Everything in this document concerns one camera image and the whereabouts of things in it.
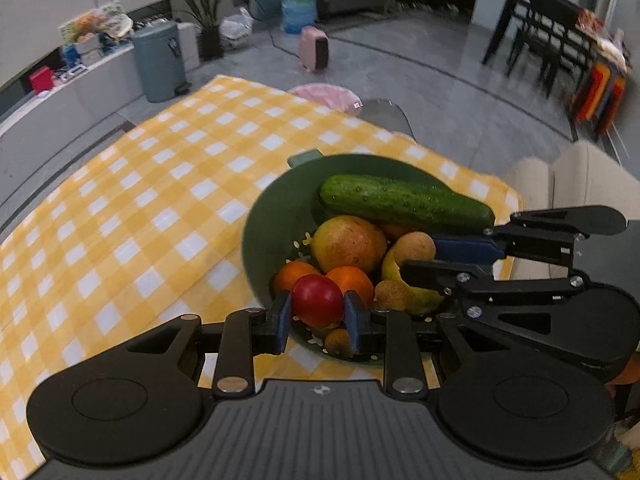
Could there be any orange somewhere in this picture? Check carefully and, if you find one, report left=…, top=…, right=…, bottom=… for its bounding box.
left=325, top=266, right=376, bottom=311
left=272, top=261, right=323, bottom=302

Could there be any brown potato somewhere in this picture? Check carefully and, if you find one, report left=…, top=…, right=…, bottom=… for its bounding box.
left=392, top=231, right=437, bottom=266

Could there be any green colander bowl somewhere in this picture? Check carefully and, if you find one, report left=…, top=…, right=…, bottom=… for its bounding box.
left=241, top=149, right=497, bottom=368

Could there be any yellow banana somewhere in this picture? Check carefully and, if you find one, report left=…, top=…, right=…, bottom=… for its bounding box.
left=381, top=245, right=446, bottom=317

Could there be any dark dining table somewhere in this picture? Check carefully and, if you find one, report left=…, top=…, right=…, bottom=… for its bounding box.
left=482, top=0, right=626, bottom=68

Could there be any red green apple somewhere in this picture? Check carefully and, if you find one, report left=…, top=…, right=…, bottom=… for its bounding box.
left=311, top=215, right=388, bottom=275

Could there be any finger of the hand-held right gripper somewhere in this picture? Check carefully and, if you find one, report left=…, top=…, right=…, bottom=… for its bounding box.
left=402, top=259, right=618, bottom=369
left=432, top=204, right=628, bottom=267

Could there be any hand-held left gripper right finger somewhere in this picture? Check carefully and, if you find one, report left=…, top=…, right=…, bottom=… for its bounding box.
left=344, top=290, right=508, bottom=397

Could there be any pink heater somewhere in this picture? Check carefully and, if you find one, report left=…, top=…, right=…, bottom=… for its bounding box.
left=298, top=26, right=331, bottom=72

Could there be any red tomato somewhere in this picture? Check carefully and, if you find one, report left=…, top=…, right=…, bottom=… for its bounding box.
left=292, top=275, right=345, bottom=327

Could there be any red box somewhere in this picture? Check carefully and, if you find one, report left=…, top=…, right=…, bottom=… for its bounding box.
left=28, top=66, right=55, bottom=95

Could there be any grey blue trash bin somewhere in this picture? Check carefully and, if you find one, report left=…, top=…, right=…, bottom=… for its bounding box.
left=131, top=20, right=189, bottom=103

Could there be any cucumber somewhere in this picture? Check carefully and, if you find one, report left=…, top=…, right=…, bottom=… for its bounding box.
left=319, top=175, right=496, bottom=236

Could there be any beige sofa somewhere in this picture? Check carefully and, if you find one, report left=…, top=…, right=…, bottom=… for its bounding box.
left=502, top=141, right=640, bottom=281

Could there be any tall potted plant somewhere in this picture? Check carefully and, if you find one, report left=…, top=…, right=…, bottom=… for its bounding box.
left=154, top=0, right=251, bottom=61

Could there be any stack of colourful stools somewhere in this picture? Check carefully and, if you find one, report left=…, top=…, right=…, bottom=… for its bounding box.
left=569, top=57, right=629, bottom=142

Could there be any black dining chair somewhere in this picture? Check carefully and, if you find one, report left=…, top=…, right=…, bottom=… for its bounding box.
left=507, top=10, right=565, bottom=98

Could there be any blue water jug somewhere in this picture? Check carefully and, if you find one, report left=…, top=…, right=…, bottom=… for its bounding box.
left=280, top=0, right=318, bottom=35

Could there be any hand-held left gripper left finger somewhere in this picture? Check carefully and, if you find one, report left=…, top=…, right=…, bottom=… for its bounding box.
left=125, top=291, right=292, bottom=397

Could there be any colourful printed board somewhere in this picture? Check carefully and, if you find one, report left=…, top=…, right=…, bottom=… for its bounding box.
left=59, top=1, right=135, bottom=43

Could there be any yellow checked tablecloth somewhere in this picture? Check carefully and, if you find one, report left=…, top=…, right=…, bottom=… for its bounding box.
left=0, top=75, right=523, bottom=480

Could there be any white plastic bag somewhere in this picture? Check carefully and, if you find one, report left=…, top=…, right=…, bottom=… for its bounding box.
left=220, top=7, right=255, bottom=41

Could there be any white low cabinet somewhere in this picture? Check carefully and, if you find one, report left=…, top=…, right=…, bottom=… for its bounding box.
left=0, top=22, right=201, bottom=136

